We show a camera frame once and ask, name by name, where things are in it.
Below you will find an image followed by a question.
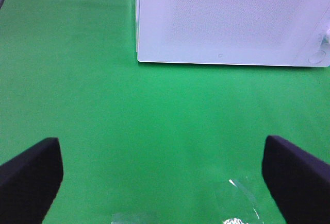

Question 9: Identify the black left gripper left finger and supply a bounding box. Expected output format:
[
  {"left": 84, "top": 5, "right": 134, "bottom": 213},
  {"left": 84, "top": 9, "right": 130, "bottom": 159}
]
[{"left": 1, "top": 137, "right": 63, "bottom": 223}]

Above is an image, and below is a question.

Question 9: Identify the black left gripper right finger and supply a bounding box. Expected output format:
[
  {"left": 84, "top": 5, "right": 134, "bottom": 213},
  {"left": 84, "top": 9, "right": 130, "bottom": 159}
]
[{"left": 261, "top": 135, "right": 329, "bottom": 223}]

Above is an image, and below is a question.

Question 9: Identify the round microwave door button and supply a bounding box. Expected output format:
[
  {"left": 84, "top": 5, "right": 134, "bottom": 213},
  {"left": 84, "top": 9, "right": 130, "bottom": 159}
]
[{"left": 308, "top": 50, "right": 326, "bottom": 64}]

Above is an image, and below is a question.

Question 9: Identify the white microwave knob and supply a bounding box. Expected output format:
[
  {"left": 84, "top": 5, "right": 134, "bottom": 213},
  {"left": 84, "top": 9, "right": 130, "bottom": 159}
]
[{"left": 322, "top": 29, "right": 330, "bottom": 43}]

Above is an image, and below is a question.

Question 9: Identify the clear tape piece on table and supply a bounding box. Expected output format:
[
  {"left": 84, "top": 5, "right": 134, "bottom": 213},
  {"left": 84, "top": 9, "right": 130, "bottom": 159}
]
[{"left": 214, "top": 177, "right": 263, "bottom": 223}]

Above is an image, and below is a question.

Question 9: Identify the white microwave oven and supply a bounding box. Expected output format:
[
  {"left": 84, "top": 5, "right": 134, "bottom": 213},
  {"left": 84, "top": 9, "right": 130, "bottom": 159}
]
[{"left": 136, "top": 0, "right": 330, "bottom": 67}]

